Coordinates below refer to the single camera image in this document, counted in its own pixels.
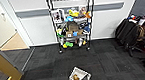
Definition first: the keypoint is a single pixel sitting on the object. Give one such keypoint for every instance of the yellow-green toy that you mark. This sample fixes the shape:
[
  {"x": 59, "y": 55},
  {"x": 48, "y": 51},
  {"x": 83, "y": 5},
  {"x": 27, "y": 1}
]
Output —
[{"x": 68, "y": 44}]

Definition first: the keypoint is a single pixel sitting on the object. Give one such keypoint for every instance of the light blue cup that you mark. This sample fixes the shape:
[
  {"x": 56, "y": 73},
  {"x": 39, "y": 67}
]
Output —
[{"x": 75, "y": 34}]

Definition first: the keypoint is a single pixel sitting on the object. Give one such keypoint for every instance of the small cardboard box white label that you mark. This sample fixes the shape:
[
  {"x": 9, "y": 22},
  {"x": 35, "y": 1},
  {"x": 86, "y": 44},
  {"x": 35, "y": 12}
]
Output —
[{"x": 69, "y": 34}]

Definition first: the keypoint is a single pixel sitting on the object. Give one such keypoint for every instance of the black and white bottle pack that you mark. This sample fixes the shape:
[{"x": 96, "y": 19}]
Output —
[{"x": 80, "y": 42}]

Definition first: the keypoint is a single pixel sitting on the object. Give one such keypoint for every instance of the black and white toy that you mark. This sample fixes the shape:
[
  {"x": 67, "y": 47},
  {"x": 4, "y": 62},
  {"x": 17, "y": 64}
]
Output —
[{"x": 62, "y": 41}]

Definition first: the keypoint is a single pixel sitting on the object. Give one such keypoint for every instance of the small orange bottle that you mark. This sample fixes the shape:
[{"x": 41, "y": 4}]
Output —
[{"x": 84, "y": 42}]

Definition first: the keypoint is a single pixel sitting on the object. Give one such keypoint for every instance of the large brown cardboard box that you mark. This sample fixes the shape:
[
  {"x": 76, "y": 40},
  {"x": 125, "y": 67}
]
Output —
[{"x": 73, "y": 27}]

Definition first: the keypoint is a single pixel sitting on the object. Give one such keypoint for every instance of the green and yellow toy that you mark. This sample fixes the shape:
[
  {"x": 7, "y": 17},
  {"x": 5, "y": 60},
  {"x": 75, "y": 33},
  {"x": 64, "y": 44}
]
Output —
[{"x": 59, "y": 34}]

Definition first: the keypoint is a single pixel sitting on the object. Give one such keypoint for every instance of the dark blue cap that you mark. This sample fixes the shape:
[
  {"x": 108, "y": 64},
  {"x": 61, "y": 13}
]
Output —
[{"x": 86, "y": 28}]

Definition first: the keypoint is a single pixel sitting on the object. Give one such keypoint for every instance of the flat box with photo print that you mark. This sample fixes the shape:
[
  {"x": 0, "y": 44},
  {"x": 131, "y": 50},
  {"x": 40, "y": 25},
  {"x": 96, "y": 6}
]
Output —
[{"x": 80, "y": 20}]

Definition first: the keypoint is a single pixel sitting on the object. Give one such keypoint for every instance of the blue plush toy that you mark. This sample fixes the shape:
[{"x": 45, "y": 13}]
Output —
[{"x": 69, "y": 18}]

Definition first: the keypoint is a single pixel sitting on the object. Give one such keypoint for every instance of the yellow plush toy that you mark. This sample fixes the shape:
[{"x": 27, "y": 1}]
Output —
[{"x": 73, "y": 13}]

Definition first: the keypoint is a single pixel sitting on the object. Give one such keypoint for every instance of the plain white flat box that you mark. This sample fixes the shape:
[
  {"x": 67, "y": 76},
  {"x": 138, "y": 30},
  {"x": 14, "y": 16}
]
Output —
[{"x": 62, "y": 13}]

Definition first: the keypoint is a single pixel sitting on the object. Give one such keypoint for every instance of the black draped garment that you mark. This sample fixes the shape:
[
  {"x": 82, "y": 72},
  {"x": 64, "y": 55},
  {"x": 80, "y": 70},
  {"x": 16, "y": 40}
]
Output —
[{"x": 126, "y": 32}]

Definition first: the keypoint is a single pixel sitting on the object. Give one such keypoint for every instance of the yellow wooden door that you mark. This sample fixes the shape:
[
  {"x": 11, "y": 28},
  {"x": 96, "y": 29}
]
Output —
[{"x": 0, "y": 62}]

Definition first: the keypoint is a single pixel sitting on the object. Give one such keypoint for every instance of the white door frame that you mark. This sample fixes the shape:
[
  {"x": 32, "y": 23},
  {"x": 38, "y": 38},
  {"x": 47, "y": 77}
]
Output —
[{"x": 20, "y": 27}]

